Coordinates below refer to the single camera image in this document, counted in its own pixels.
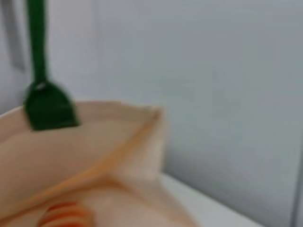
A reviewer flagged cream handbag with green handles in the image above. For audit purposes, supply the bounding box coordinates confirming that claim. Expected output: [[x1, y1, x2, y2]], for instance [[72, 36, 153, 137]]
[[0, 0, 198, 227]]

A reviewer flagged orange striped bread loaf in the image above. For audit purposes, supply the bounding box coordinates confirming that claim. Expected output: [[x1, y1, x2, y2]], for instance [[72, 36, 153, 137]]
[[39, 201, 93, 227]]

